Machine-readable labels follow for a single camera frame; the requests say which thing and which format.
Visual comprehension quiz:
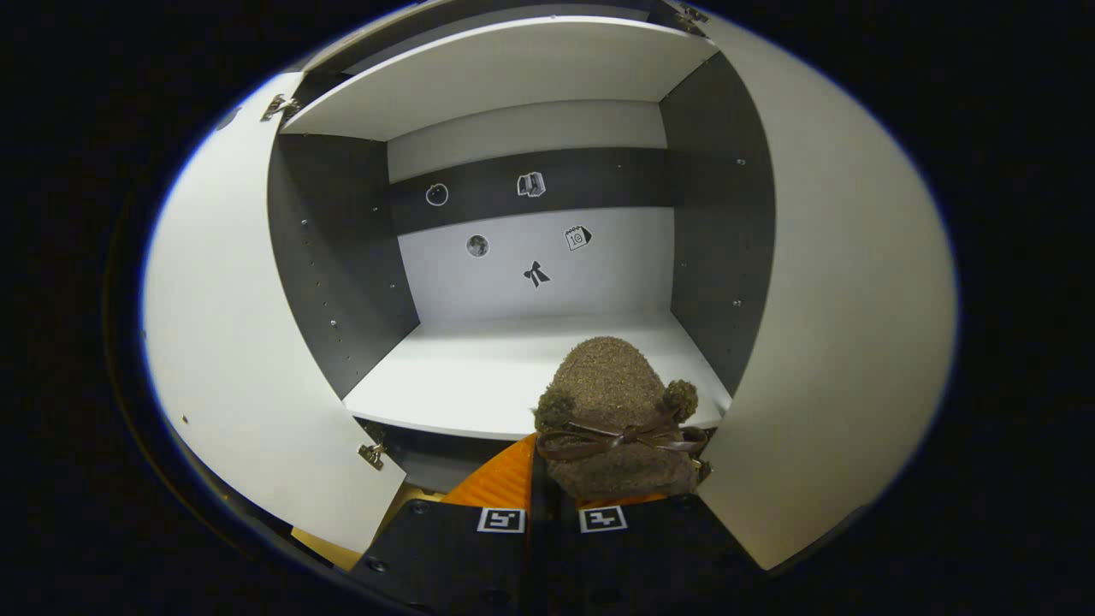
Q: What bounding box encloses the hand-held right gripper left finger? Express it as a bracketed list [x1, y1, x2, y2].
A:
[351, 432, 546, 616]

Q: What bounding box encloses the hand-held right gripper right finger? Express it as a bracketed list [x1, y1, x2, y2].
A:
[545, 462, 771, 616]

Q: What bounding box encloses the brown fuzzy shoe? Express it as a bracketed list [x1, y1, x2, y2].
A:
[532, 336, 711, 501]

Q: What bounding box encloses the white cabinet door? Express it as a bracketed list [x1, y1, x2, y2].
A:
[141, 73, 407, 555]
[684, 9, 959, 572]

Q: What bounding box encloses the white grey shoe cabinet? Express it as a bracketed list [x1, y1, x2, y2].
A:
[265, 0, 775, 497]

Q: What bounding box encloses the white cabinet shelf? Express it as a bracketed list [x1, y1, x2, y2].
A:
[342, 310, 734, 441]
[281, 15, 719, 142]

